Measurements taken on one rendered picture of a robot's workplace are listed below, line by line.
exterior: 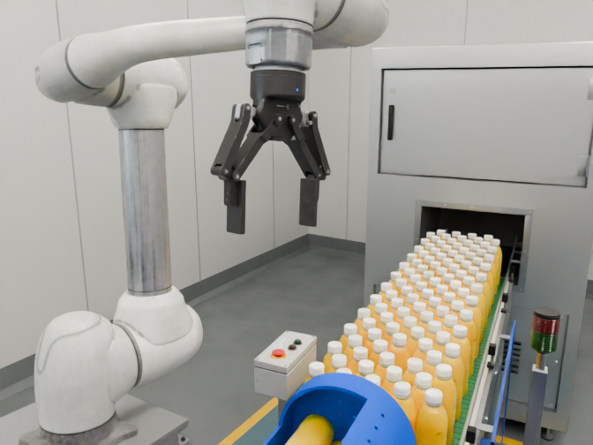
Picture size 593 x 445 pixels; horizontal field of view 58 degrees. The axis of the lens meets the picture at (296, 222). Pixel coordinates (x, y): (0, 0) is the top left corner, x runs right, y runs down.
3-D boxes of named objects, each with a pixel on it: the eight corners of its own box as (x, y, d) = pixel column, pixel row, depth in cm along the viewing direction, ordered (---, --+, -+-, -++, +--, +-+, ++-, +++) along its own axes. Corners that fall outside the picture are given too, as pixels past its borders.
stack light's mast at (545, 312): (526, 371, 139) (533, 313, 135) (527, 360, 144) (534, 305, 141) (553, 376, 136) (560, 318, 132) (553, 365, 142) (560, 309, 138)
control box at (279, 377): (254, 392, 147) (253, 358, 145) (286, 359, 165) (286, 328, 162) (287, 401, 143) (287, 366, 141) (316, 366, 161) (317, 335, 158)
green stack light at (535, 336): (529, 350, 137) (530, 332, 136) (529, 339, 143) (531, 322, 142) (556, 355, 135) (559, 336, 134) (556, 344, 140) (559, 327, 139)
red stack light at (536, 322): (530, 332, 136) (532, 317, 135) (531, 322, 142) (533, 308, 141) (559, 336, 134) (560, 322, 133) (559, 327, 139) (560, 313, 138)
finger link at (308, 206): (300, 177, 80) (304, 177, 80) (298, 224, 81) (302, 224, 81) (315, 179, 78) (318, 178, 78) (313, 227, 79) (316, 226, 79)
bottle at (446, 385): (424, 448, 140) (430, 379, 135) (424, 430, 147) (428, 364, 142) (454, 451, 139) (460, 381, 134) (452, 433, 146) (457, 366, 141)
